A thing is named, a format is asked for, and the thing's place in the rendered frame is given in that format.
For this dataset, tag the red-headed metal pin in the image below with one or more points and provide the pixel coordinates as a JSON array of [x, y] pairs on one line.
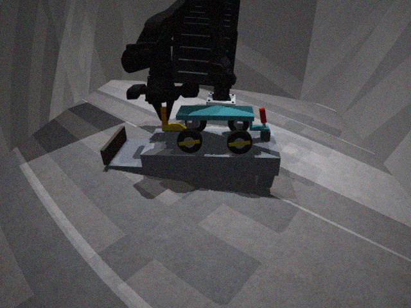
[[263, 116]]

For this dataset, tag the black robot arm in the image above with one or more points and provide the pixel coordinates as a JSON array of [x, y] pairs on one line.
[[153, 48]]

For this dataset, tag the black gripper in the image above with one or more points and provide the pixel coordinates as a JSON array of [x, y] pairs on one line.
[[187, 90]]

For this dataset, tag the grey ramp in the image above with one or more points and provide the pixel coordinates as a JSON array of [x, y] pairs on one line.
[[161, 154]]

